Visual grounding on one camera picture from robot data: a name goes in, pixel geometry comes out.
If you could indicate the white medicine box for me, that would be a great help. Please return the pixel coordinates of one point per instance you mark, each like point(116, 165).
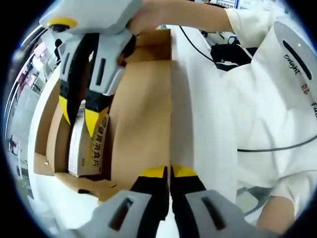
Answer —
point(86, 153)

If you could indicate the person's right hand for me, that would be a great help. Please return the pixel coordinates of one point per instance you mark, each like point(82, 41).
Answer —
point(148, 17)

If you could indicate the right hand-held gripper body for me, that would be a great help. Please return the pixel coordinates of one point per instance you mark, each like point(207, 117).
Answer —
point(99, 15)

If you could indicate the white chest device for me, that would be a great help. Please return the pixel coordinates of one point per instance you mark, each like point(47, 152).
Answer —
point(292, 62)

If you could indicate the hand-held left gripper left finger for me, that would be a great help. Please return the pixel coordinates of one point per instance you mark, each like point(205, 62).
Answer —
point(148, 198)

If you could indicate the person in white shirt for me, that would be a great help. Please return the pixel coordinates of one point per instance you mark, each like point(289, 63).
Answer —
point(260, 104)

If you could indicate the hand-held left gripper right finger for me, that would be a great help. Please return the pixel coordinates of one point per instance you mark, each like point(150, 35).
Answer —
point(188, 198)

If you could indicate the brown cardboard shoe box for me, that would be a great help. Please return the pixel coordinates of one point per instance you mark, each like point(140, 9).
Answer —
point(143, 111)

